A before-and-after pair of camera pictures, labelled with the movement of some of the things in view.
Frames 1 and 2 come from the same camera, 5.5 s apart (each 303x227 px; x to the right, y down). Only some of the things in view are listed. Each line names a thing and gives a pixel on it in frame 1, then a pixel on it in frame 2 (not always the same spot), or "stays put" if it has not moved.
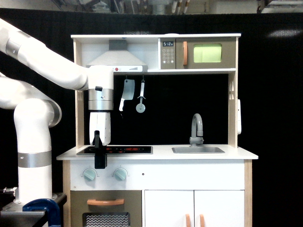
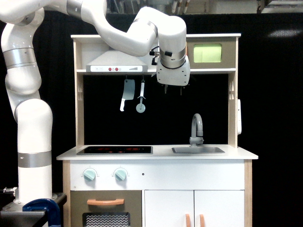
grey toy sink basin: [196, 150] stays put
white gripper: [100, 121] to [177, 76]
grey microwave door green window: [207, 53] stays put
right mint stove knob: [120, 174] stays put
